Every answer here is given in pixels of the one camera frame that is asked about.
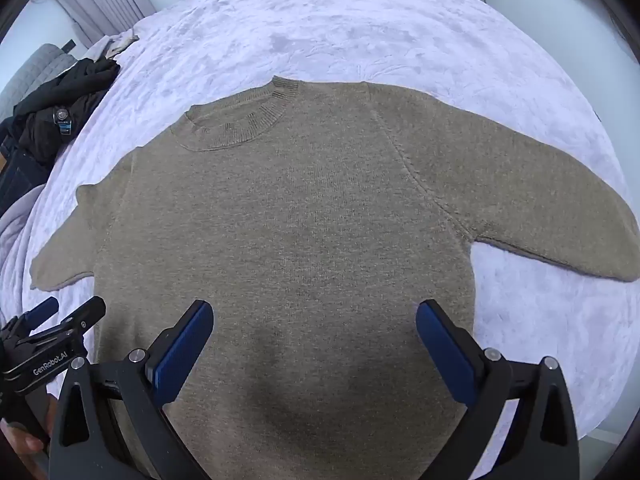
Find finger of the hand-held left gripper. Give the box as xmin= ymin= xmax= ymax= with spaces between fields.
xmin=21 ymin=296 xmax=60 ymax=329
xmin=59 ymin=296 xmax=107 ymax=337

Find lavender plush blanket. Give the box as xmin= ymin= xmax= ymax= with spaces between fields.
xmin=0 ymin=0 xmax=632 ymax=443

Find beige crumpled cloth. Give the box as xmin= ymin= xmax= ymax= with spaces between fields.
xmin=99 ymin=34 xmax=141 ymax=58

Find grey pleated curtain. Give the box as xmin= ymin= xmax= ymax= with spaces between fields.
xmin=47 ymin=0 xmax=157 ymax=57

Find black jacket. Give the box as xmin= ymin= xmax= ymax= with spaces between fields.
xmin=12 ymin=57 xmax=122 ymax=163

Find dark blue jeans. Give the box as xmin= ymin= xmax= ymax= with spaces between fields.
xmin=0 ymin=127 xmax=52 ymax=217

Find grey quilted cushion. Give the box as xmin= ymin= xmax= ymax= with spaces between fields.
xmin=0 ymin=43 xmax=77 ymax=107

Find person's left hand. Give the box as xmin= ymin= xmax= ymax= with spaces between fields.
xmin=0 ymin=395 xmax=57 ymax=466

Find olive knit sweater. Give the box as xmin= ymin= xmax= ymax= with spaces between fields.
xmin=29 ymin=76 xmax=640 ymax=480

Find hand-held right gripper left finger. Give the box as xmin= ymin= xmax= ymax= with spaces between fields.
xmin=48 ymin=299 xmax=216 ymax=480

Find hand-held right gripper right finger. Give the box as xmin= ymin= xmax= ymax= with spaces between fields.
xmin=416 ymin=299 xmax=581 ymax=480

